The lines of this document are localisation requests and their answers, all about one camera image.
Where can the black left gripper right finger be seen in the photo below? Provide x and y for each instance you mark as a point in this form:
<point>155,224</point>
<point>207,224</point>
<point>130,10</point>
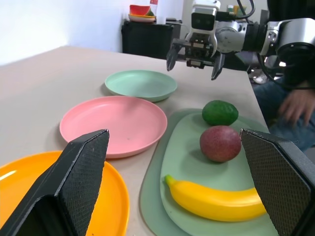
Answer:
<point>278,177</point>

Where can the person's bare hand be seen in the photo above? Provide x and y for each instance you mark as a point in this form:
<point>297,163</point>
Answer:
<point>297,105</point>

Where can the orange round plate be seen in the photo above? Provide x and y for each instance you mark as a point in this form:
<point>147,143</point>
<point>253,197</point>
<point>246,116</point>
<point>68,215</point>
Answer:
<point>112,191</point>

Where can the green avocado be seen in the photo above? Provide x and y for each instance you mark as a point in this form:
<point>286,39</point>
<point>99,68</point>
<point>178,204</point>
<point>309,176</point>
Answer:
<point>219,113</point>

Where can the dark red round fruit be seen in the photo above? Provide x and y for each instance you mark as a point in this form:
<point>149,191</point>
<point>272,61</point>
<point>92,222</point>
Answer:
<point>219,143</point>

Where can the mint green round plate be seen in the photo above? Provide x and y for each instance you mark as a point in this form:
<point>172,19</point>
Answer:
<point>141,83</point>

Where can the person's blue jeans leg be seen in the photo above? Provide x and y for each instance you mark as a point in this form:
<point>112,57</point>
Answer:
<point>270,98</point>

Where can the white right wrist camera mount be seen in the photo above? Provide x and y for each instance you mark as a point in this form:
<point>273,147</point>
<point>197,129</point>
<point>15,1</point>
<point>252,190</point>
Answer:
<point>205,8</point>

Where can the yellow banana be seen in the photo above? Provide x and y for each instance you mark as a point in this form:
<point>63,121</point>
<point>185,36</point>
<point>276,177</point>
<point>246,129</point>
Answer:
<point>214,204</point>

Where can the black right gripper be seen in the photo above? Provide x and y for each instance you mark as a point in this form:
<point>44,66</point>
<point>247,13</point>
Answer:
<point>198,50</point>

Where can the red watermelon slice toy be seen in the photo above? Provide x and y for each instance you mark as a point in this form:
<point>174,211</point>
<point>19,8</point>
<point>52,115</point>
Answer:
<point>140,10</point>

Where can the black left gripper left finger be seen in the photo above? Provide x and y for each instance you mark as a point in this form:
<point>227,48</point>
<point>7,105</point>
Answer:
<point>73,177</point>

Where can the mint green oblong tray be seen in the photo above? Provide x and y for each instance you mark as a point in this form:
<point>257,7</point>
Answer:
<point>182,152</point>

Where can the stack of coloured plates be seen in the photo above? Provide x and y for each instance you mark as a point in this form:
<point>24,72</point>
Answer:
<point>142,18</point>

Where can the pink round plate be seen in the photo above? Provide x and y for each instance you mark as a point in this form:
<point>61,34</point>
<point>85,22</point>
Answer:
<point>113,123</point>

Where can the black cabinet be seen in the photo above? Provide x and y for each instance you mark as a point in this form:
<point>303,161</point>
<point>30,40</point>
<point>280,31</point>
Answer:
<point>145,39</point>

